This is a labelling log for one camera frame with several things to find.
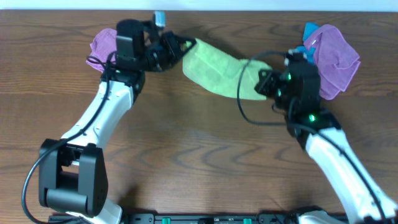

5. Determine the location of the right black cable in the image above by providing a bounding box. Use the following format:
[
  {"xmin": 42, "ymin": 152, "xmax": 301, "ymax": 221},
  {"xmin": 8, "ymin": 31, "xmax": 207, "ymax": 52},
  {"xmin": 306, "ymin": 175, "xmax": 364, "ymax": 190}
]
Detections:
[{"xmin": 236, "ymin": 50, "xmax": 389, "ymax": 222}]

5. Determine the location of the crumpled purple cloth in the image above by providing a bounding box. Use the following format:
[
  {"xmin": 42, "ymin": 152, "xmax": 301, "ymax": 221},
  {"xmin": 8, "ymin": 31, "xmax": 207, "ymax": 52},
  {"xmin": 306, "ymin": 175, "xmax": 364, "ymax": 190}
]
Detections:
[{"xmin": 303, "ymin": 24, "xmax": 361, "ymax": 100}]

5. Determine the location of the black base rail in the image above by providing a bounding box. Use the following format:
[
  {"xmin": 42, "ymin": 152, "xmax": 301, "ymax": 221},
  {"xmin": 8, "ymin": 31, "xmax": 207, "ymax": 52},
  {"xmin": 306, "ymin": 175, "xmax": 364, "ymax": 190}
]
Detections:
[{"xmin": 120, "ymin": 213, "xmax": 298, "ymax": 224}]

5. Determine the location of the folded purple cloth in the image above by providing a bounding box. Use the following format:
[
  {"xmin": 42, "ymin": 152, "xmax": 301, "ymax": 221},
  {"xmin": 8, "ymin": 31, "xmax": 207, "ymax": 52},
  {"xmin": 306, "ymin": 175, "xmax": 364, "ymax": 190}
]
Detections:
[{"xmin": 90, "ymin": 28, "xmax": 117, "ymax": 64}]

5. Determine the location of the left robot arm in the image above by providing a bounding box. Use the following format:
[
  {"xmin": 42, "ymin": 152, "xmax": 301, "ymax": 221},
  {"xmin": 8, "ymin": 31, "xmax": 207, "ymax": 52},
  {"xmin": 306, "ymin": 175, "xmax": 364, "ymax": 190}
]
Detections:
[{"xmin": 34, "ymin": 19, "xmax": 196, "ymax": 223}]

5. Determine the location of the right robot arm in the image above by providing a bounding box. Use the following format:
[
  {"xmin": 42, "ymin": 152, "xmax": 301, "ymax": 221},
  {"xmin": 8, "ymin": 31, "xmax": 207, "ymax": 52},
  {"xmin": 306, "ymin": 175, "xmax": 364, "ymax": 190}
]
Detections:
[{"xmin": 254, "ymin": 52, "xmax": 397, "ymax": 223}]

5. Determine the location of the green microfiber cloth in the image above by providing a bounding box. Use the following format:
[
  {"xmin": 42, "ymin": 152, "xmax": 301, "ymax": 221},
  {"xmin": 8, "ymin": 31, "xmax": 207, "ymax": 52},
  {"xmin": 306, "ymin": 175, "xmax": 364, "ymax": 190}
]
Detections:
[{"xmin": 182, "ymin": 39, "xmax": 271, "ymax": 101}]

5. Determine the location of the blue cloth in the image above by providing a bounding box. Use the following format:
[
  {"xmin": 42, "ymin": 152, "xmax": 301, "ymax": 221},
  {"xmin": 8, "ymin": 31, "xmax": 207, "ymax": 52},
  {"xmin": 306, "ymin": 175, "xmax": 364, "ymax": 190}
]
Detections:
[{"xmin": 288, "ymin": 22, "xmax": 320, "ymax": 64}]

